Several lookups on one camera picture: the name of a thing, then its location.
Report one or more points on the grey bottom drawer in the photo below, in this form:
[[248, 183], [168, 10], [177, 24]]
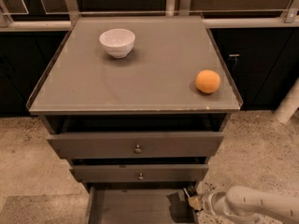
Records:
[[135, 203]]

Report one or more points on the top drawer metal knob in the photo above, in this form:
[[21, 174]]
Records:
[[138, 149]]

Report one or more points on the orange fruit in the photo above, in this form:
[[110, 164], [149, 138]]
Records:
[[207, 81]]

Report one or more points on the grey middle drawer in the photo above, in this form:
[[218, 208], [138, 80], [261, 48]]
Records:
[[129, 173]]

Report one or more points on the white pole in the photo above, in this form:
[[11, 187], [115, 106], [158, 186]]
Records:
[[289, 104]]

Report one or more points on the white ceramic bowl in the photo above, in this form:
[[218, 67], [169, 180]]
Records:
[[117, 43]]

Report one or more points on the black rxbar chocolate bar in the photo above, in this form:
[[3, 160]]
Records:
[[190, 191]]

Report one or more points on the white horizontal rail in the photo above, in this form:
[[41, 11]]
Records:
[[37, 26]]

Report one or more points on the grey top drawer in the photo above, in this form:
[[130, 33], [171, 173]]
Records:
[[121, 145]]

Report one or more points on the grey drawer cabinet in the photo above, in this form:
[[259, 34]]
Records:
[[152, 89]]

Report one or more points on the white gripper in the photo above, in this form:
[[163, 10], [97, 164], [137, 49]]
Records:
[[207, 202]]

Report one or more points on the grey drawer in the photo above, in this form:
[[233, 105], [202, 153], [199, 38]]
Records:
[[129, 173], [121, 145], [135, 203]]

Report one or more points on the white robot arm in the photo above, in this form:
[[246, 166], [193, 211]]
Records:
[[243, 205]]

